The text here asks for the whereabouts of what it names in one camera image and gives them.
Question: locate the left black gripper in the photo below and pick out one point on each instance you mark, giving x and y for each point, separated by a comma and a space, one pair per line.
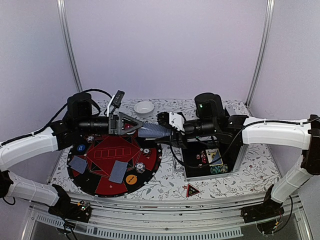
114, 118

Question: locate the red black 100 chip stack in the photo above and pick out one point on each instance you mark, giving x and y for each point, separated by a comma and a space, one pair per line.
146, 152

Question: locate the blue white chip stack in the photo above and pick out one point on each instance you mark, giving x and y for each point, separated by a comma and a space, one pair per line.
90, 139

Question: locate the dealt blue playing cards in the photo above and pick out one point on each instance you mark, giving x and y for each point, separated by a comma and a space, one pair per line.
118, 172

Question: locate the orange big blind button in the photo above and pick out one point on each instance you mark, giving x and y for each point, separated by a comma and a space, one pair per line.
131, 179

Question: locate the blue small blind button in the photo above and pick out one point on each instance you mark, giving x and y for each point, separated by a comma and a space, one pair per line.
81, 148

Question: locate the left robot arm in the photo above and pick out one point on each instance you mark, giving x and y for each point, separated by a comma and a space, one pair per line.
55, 136

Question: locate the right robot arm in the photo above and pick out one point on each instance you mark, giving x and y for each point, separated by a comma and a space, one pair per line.
302, 134

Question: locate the white ceramic bowl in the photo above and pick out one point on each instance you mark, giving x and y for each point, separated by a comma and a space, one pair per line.
144, 109

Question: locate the boxed card deck ace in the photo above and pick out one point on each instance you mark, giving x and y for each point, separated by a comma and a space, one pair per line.
214, 157

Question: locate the red dice group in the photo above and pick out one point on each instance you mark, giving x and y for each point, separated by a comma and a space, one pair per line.
201, 159

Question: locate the aluminium poker chip case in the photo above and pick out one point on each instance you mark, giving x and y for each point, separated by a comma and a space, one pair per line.
211, 145

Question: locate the round red black poker mat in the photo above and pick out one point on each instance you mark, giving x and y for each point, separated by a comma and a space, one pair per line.
101, 156

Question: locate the lower poker chip row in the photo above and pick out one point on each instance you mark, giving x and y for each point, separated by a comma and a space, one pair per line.
219, 169

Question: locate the red black triangle card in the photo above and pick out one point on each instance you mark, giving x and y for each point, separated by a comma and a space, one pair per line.
191, 191

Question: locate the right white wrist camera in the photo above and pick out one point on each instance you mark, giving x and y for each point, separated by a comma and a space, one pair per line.
171, 120

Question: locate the front aluminium rail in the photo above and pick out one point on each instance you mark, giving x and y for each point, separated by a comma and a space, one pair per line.
196, 219

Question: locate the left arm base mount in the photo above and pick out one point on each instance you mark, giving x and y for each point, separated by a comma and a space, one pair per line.
67, 210

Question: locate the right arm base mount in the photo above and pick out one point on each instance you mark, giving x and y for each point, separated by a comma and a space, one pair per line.
262, 211

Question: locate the right aluminium frame post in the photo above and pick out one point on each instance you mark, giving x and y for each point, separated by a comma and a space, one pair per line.
267, 25

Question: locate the aluminium frame post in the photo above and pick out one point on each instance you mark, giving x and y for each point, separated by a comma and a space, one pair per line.
62, 13
267, 25

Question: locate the left aluminium frame post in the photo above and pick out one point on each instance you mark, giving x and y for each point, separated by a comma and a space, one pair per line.
62, 13

